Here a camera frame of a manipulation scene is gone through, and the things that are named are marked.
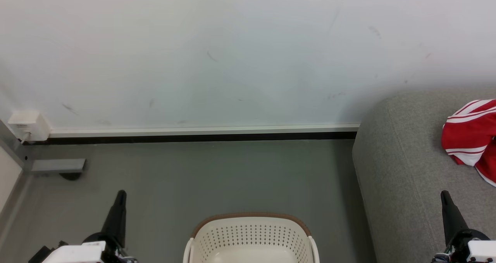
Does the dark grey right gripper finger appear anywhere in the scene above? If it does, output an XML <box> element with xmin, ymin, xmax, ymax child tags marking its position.
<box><xmin>441</xmin><ymin>190</ymin><xmax>470</xmax><ymax>245</ymax></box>

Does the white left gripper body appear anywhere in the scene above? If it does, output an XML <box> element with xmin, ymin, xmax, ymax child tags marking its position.
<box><xmin>41</xmin><ymin>232</ymin><xmax>134</xmax><ymax>263</ymax></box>

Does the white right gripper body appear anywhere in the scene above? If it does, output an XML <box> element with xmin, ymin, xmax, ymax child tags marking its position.
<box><xmin>432</xmin><ymin>229</ymin><xmax>496</xmax><ymax>263</ymax></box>

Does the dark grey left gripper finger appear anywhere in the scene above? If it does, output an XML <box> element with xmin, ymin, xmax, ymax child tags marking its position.
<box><xmin>101</xmin><ymin>190</ymin><xmax>127</xmax><ymax>249</ymax></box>

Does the red and white striped garment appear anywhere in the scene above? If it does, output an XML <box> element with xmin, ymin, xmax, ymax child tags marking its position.
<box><xmin>441</xmin><ymin>99</ymin><xmax>496</xmax><ymax>187</ymax></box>

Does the grey fabric sofa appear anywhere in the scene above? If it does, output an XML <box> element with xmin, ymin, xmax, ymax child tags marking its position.
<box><xmin>352</xmin><ymin>88</ymin><xmax>496</xmax><ymax>263</ymax></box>

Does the white panel board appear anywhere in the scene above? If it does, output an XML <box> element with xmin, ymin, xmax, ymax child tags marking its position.
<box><xmin>0</xmin><ymin>144</ymin><xmax>24</xmax><ymax>214</ymax></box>

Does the black baseboard strip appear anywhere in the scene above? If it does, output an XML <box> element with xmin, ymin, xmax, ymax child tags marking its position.
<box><xmin>23</xmin><ymin>132</ymin><xmax>357</xmax><ymax>146</ymax></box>

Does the cream perforated laundry basket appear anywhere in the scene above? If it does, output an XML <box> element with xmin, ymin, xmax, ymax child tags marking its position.
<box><xmin>183</xmin><ymin>212</ymin><xmax>320</xmax><ymax>263</ymax></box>

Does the white wall power box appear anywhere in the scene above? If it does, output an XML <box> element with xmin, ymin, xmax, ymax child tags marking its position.
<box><xmin>8</xmin><ymin>110</ymin><xmax>51</xmax><ymax>142</ymax></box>

